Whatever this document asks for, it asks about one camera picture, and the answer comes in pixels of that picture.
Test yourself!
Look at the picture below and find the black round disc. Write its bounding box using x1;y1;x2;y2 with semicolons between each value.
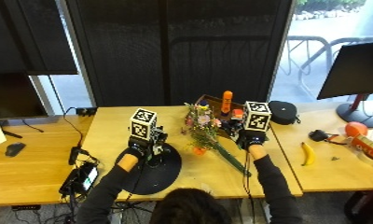
113;142;182;196

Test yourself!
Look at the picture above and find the brown wooden tray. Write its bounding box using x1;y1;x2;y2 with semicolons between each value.
194;93;248;139

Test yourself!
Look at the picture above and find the white marker cube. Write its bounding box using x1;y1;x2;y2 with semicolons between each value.
240;100;272;133
127;107;158;142

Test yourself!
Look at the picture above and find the black round case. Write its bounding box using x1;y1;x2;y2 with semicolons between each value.
267;100;302;126

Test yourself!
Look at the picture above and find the person's left hand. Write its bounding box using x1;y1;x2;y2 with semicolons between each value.
125;125;170;163

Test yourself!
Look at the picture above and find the orange bottle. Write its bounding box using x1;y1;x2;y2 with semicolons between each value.
219;90;234;117

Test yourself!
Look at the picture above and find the black clip with orange strap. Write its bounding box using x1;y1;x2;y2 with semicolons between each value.
307;129;347;146

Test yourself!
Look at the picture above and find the metal bike rack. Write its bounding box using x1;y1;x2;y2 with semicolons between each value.
276;35;373;91

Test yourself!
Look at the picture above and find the black computer mouse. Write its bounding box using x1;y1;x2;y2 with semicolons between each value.
4;142;28;158

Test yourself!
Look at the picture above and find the black power strip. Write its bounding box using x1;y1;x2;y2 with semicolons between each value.
9;203;42;212

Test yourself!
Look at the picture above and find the flower bouquet with green stems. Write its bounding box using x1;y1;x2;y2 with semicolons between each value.
179;102;251;177

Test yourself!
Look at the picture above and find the black wall socket box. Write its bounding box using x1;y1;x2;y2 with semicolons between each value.
74;106;98;118

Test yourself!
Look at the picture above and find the person's right hand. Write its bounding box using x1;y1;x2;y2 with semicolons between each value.
224;119;268;151

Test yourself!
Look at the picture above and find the black device with screen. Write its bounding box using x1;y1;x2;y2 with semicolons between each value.
57;161;101;199

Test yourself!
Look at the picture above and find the red cylindrical can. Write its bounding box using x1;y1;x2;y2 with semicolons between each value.
348;133;373;165

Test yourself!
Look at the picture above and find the black glove cable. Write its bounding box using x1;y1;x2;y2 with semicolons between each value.
240;149;258;224

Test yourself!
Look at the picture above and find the yellow banana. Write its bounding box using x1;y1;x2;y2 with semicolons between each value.
299;142;316;167

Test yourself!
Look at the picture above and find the black monitor on red stand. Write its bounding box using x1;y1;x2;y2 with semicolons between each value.
315;41;373;129

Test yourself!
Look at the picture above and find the black power adapter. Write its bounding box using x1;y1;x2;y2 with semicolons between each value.
66;146;82;166

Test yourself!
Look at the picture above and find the black window blind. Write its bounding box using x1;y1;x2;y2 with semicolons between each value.
65;0;295;107
0;0;78;76

